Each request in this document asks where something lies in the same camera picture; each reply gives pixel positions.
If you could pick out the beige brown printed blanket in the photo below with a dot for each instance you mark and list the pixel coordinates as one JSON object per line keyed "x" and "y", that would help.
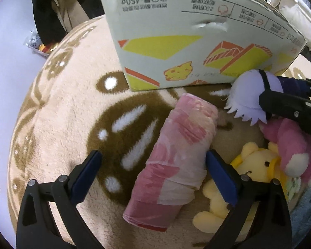
{"x": 67, "y": 109}

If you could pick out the white puffer jacket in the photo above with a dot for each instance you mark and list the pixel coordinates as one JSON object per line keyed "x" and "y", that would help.
{"x": 295, "y": 10}

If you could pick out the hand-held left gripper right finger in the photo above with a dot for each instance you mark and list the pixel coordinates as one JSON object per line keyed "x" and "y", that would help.
{"x": 223, "y": 179}

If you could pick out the red yellow packet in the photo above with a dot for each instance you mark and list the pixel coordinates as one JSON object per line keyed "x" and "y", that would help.
{"x": 48, "y": 48}

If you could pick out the pink plush toy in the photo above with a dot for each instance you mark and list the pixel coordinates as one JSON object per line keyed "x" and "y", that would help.
{"x": 287, "y": 140}

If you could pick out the clear plastic bag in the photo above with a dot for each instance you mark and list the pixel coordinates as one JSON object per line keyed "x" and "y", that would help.
{"x": 33, "y": 41}

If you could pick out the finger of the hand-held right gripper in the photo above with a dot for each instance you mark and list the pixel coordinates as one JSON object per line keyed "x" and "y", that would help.
{"x": 294, "y": 86}
{"x": 287, "y": 107}

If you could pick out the tan plush toy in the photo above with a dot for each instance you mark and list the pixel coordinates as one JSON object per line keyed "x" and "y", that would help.
{"x": 238, "y": 137}

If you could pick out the blue fluffy cloth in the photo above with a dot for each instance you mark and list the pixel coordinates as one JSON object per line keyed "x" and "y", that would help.
{"x": 308, "y": 212}

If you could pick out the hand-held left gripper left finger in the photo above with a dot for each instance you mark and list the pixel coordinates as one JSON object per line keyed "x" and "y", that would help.
{"x": 86, "y": 177}

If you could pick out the beige hanging pants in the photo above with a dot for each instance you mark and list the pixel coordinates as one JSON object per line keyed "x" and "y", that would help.
{"x": 64, "y": 7}

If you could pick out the yellow bear plush toy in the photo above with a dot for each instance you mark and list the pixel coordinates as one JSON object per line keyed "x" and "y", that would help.
{"x": 256, "y": 160}

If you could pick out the pink blanket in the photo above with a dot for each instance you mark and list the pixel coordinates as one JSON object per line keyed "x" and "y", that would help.
{"x": 176, "y": 155}

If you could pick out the white-haired plush doll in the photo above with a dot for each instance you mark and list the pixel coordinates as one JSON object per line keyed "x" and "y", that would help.
{"x": 246, "y": 93}

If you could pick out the pale green plush tag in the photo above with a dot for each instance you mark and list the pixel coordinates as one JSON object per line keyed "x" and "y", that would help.
{"x": 293, "y": 188}

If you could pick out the printed cardboard box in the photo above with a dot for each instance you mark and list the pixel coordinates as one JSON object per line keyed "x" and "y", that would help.
{"x": 171, "y": 18}

